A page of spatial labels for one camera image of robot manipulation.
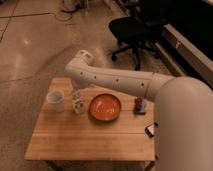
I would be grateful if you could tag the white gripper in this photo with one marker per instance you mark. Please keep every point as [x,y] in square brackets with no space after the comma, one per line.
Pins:
[77,85]

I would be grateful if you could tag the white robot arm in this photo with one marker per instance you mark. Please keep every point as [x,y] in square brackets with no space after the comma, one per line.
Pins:
[183,111]

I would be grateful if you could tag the white plastic cup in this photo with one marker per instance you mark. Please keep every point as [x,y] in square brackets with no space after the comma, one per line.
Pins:
[56,99]

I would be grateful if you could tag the orange round bowl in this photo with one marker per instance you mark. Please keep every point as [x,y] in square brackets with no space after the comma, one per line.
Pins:
[105,107]

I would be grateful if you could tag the wooden table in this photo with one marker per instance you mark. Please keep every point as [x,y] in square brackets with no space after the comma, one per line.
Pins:
[73,137]

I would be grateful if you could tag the small red object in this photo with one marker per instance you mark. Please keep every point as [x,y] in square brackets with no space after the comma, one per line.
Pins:
[140,105]

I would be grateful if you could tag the black office chair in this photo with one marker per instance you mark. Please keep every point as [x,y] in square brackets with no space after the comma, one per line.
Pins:
[144,24]

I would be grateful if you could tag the long desk with white edge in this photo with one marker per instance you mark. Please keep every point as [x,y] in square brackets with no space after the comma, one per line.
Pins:
[189,35]

